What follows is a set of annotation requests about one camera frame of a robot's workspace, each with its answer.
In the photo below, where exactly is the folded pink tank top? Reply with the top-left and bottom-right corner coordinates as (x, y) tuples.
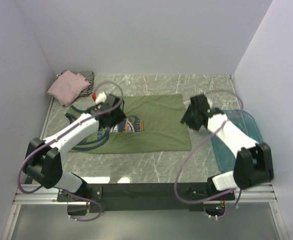
(47, 75), (79, 107)

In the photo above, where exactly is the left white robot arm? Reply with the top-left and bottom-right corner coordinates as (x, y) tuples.
(19, 93), (126, 201)

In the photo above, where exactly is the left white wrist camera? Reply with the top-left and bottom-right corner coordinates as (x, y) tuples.
(92, 91), (107, 105)

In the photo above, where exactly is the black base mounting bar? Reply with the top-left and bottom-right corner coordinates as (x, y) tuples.
(57, 182), (222, 216)

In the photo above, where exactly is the folded striped tank top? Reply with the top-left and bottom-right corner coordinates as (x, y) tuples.
(56, 70), (95, 97)

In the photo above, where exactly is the green graphic tank top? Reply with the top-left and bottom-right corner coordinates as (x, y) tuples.
(72, 94), (192, 155)

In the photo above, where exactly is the teal plastic basket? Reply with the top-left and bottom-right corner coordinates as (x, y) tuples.
(211, 109), (263, 173)

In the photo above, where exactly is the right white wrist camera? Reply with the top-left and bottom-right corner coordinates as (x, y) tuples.
(206, 97), (213, 109)

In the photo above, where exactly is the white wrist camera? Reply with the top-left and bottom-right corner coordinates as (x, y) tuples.
(92, 91), (107, 105)
(206, 97), (213, 109)

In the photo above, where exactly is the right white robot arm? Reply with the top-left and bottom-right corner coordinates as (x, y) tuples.
(180, 94), (274, 200)

